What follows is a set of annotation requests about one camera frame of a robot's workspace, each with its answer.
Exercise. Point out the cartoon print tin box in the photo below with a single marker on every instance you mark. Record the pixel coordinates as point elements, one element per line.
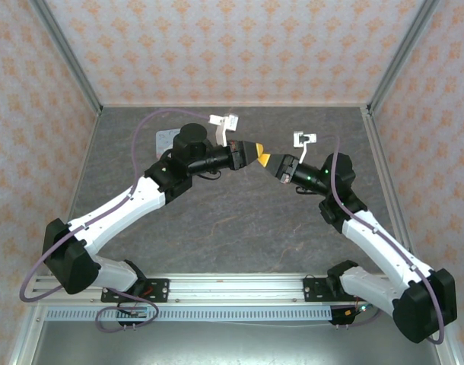
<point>165,142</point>

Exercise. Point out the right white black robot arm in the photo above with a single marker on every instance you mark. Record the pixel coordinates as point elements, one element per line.
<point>380,247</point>

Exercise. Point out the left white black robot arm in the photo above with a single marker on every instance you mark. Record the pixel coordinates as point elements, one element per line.
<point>114,216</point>

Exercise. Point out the grey metal sheet panel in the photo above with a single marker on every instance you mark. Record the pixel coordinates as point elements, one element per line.
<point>236,346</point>

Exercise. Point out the aluminium table back rail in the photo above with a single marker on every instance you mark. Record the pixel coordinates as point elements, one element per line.
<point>236,104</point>

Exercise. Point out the aluminium table side rail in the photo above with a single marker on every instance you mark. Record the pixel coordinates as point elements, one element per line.
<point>382,163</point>

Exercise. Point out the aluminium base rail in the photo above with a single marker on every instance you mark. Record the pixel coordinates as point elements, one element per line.
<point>236,289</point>

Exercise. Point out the aluminium frame post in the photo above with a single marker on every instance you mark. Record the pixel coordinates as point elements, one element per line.
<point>404,49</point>
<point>64,49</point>

